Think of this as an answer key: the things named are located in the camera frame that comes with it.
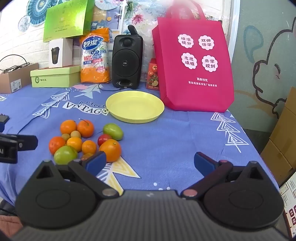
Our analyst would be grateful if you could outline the yellow plastic plate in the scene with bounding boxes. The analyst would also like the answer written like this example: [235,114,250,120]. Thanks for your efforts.
[106,90,165,124]

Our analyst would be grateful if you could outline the black speaker cable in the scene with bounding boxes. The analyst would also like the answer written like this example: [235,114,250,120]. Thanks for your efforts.
[98,83,127,92]

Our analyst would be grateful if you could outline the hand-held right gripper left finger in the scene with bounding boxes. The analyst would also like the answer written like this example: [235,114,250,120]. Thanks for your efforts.
[30,151,118,199]

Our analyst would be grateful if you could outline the orange with stem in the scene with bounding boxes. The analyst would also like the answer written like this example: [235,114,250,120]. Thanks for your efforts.
[77,119,95,138]

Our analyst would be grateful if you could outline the white box with cup print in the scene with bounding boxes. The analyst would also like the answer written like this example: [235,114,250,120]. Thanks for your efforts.
[49,38,74,68]

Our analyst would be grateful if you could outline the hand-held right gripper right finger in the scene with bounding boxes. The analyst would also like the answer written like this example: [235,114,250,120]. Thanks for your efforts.
[181,152,270,199]

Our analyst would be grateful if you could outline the wall poster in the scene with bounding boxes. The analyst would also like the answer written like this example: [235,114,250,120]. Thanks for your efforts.
[92,5,123,31]

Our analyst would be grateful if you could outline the pink tote bag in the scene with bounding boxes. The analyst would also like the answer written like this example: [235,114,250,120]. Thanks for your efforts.
[152,4,235,113]

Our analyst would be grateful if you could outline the brown cardboard box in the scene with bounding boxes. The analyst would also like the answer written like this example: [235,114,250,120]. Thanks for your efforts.
[0,63,39,94]

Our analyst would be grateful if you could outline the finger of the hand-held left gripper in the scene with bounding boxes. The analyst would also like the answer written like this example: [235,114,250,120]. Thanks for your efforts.
[0,113,10,132]
[0,133,39,152]

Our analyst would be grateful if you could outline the black cables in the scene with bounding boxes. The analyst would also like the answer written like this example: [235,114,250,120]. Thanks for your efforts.
[0,54,31,72]

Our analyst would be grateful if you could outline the printed leaflet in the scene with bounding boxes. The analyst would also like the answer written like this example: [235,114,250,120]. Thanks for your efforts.
[278,176,296,233]

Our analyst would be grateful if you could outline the large orange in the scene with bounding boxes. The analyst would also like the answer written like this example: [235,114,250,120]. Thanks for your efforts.
[99,139,122,163]

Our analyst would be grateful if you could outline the green mango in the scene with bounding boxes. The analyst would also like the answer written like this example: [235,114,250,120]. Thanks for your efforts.
[103,123,124,141]
[54,146,78,165]

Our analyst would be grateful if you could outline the blue printed tablecloth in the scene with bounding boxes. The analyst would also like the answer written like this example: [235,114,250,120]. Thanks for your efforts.
[0,83,279,207]

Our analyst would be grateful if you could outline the black speaker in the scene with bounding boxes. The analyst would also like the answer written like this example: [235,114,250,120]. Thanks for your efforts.
[112,35,143,90]

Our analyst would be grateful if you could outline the large teal paper fan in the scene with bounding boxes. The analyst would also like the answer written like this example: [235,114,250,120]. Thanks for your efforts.
[25,0,63,20]

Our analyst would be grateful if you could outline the small cardboard box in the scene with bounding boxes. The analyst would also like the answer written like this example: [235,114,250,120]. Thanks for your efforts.
[284,87,296,121]

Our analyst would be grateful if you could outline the orange paper cup pack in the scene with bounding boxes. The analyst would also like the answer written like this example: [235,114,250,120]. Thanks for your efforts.
[80,27,111,83]

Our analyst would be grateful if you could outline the red cracker box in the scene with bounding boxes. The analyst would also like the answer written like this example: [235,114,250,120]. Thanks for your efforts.
[146,58,160,90]

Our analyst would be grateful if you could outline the pale yellow-orange orange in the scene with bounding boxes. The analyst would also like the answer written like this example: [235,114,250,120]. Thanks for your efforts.
[66,137,83,153]

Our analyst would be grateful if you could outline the large cardboard box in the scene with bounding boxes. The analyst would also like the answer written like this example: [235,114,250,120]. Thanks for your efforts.
[261,109,296,186]

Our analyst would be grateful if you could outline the red tomato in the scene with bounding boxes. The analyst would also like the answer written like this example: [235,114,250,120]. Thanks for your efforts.
[97,134,112,147]

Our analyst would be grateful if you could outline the green gift box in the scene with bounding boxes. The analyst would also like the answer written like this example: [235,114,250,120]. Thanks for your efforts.
[43,0,95,43]

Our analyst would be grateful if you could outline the floral wrapping sheet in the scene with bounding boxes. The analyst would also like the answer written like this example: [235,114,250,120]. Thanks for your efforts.
[122,0,176,40]

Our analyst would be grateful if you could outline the light green shoebox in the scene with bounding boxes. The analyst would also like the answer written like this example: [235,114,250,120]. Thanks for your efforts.
[30,65,81,88]

